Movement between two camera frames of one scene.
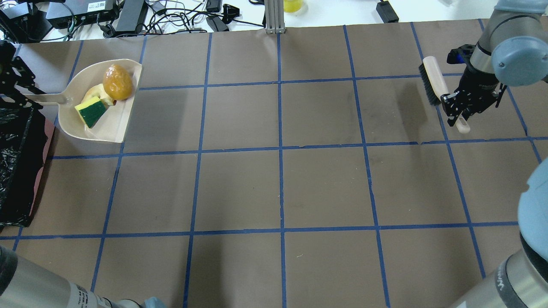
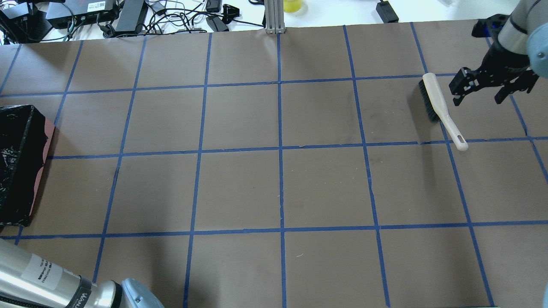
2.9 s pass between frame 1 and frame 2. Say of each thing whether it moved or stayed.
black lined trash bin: stayed
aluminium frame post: stayed
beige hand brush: moved
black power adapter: stayed
